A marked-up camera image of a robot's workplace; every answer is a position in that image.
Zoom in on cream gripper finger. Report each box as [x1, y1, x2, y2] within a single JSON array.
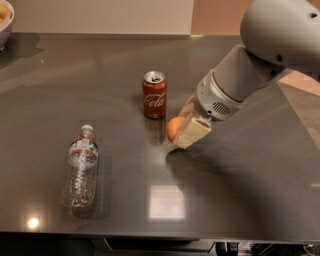
[[172, 115, 211, 149], [178, 96, 195, 118]]

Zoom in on orange fruit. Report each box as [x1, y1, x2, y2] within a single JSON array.
[[166, 116, 185, 142]]

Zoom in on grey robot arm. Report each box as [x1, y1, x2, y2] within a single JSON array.
[[167, 0, 320, 148]]

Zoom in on red coke can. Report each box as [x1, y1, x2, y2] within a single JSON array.
[[142, 71, 167, 119]]

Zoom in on clear plastic water bottle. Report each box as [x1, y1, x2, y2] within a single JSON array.
[[62, 125, 99, 207]]

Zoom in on silver bowl with fruit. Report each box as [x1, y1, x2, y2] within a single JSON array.
[[0, 0, 15, 51]]

